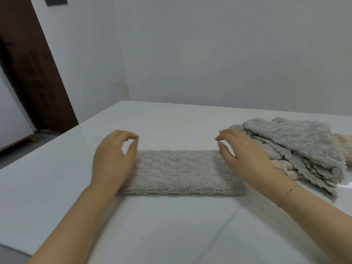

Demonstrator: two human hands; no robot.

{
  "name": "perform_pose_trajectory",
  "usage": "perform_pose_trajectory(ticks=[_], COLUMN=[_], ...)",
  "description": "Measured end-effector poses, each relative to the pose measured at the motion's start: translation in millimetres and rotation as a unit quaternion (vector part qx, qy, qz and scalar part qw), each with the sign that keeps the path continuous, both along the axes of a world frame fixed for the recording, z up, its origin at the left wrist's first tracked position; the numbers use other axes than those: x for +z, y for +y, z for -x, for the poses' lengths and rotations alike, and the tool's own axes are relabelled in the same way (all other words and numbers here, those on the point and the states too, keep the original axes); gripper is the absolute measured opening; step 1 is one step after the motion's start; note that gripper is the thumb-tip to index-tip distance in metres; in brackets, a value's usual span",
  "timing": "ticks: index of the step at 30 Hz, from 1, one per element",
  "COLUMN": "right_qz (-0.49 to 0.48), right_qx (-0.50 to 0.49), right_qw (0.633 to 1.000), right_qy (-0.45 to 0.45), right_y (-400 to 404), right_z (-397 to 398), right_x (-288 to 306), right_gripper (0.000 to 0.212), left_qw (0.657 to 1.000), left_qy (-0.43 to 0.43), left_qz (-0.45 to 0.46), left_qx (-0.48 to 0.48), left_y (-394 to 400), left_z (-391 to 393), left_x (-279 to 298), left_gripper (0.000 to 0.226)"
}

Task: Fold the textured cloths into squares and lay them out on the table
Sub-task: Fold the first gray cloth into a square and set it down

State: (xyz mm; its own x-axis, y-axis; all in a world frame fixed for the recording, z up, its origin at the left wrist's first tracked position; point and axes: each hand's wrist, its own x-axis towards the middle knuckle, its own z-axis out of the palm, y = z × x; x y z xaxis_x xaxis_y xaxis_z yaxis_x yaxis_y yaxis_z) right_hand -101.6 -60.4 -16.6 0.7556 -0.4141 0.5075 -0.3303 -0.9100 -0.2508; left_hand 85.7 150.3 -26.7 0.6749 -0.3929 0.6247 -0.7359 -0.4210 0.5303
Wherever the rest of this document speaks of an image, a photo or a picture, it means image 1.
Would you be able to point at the person's right hand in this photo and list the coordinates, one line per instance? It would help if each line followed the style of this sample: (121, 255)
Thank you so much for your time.
(253, 164)

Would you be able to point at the person's left hand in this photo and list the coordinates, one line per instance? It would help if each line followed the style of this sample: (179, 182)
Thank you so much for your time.
(110, 164)

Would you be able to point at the blue-grey fluffy towel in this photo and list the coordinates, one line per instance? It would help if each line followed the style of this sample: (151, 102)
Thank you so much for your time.
(294, 137)

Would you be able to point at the taupe fluffy towel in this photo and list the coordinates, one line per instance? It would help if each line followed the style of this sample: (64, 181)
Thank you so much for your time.
(319, 175)
(178, 173)

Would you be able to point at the person's left forearm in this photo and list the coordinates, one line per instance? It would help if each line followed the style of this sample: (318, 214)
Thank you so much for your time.
(74, 225)

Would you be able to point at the person's right forearm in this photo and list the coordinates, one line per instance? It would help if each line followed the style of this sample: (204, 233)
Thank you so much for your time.
(316, 217)

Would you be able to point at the white glossy table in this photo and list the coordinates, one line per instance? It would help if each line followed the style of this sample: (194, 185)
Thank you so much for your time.
(165, 225)

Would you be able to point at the white cabinet with wooden base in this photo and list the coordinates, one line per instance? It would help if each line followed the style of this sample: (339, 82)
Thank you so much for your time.
(11, 120)

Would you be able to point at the dark brown wooden door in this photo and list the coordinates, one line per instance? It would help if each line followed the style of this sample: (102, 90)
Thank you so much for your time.
(33, 74)

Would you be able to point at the black wall switch panel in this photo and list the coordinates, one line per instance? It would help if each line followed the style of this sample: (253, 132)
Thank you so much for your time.
(56, 1)

